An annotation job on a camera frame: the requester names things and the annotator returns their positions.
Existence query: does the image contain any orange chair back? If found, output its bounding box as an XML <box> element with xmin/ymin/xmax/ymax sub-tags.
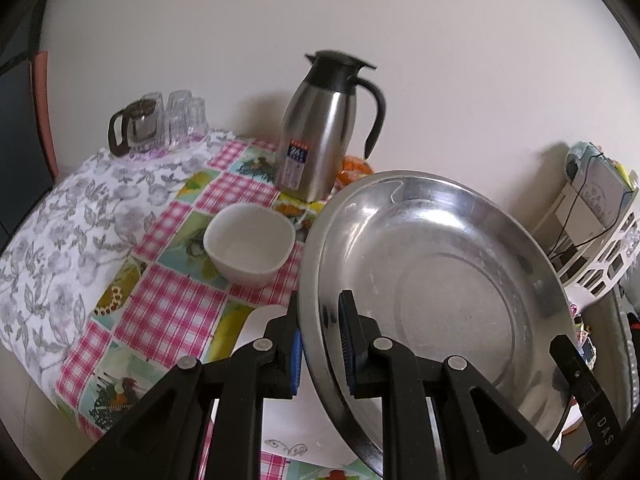
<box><xmin>31</xmin><ymin>51</ymin><xmax>59</xmax><ymax>181</ymax></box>

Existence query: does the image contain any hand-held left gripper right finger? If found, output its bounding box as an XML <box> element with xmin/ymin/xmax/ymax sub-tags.
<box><xmin>338</xmin><ymin>290</ymin><xmax>586</xmax><ymax>480</ymax></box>

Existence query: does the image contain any pink checkered tablecloth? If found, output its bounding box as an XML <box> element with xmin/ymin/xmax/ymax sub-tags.
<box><xmin>55</xmin><ymin>140</ymin><xmax>386</xmax><ymax>480</ymax></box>

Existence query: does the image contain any glass pot with black handle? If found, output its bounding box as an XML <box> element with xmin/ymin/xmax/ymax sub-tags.
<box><xmin>108</xmin><ymin>99</ymin><xmax>163</xmax><ymax>157</ymax></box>

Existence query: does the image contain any black cable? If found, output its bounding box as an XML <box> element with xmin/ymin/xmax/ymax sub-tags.
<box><xmin>549</xmin><ymin>150</ymin><xmax>628</xmax><ymax>263</ymax></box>

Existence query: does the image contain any large stainless steel plate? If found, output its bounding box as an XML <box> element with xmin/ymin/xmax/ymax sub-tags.
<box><xmin>297</xmin><ymin>170</ymin><xmax>581</xmax><ymax>478</ymax></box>

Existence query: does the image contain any grey floral cloth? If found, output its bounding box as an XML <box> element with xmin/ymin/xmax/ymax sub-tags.
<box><xmin>0</xmin><ymin>130</ymin><xmax>236</xmax><ymax>381</ymax></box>

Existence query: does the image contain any grey paper box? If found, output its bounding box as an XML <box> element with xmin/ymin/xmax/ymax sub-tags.
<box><xmin>565</xmin><ymin>141</ymin><xmax>640</xmax><ymax>233</ymax></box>

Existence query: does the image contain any stainless steel thermos jug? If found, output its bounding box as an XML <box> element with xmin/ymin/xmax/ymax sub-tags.
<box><xmin>273</xmin><ymin>50</ymin><xmax>387</xmax><ymax>203</ymax></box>

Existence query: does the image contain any colourful snack packet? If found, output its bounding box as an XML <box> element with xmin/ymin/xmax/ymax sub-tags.
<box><xmin>567</xmin><ymin>302</ymin><xmax>597</xmax><ymax>368</ymax></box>

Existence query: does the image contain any orange snack packet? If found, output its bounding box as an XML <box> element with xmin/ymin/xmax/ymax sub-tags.
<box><xmin>337</xmin><ymin>156</ymin><xmax>375</xmax><ymax>188</ymax></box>

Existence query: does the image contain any grey round tray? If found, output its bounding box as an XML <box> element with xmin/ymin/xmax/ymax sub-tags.
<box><xmin>574</xmin><ymin>285</ymin><xmax>640</xmax><ymax>443</ymax></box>

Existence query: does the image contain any white floral plate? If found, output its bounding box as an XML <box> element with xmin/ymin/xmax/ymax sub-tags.
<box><xmin>240</xmin><ymin>305</ymin><xmax>368</xmax><ymax>467</ymax></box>

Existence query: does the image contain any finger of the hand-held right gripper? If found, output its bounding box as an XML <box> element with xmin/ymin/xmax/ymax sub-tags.
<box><xmin>550</xmin><ymin>332</ymin><xmax>621</xmax><ymax>461</ymax></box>

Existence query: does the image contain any white plastic basket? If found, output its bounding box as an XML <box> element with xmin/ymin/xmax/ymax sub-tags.
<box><xmin>532</xmin><ymin>180</ymin><xmax>640</xmax><ymax>295</ymax></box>

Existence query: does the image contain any clear drinking glass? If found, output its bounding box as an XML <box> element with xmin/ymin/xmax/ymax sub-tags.
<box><xmin>186</xmin><ymin>96</ymin><xmax>209</xmax><ymax>137</ymax></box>
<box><xmin>164</xmin><ymin>90</ymin><xmax>193</xmax><ymax>152</ymax></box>
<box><xmin>141</xmin><ymin>91</ymin><xmax>164</xmax><ymax>121</ymax></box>

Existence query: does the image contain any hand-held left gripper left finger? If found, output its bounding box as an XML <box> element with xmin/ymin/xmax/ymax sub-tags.
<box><xmin>62</xmin><ymin>305</ymin><xmax>304</xmax><ymax>480</ymax></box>

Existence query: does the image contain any white square bowl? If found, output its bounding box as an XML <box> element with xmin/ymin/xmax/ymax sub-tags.
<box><xmin>203</xmin><ymin>203</ymin><xmax>296</xmax><ymax>289</ymax></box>

